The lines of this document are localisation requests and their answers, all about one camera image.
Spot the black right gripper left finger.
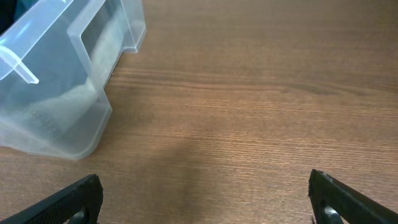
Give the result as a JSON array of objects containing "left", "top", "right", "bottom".
[{"left": 1, "top": 174, "right": 103, "bottom": 224}]

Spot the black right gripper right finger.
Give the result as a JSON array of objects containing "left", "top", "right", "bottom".
[{"left": 308, "top": 169, "right": 397, "bottom": 224}]

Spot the clear plastic storage bin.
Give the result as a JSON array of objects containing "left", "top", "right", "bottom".
[{"left": 1, "top": 0, "right": 146, "bottom": 159}]

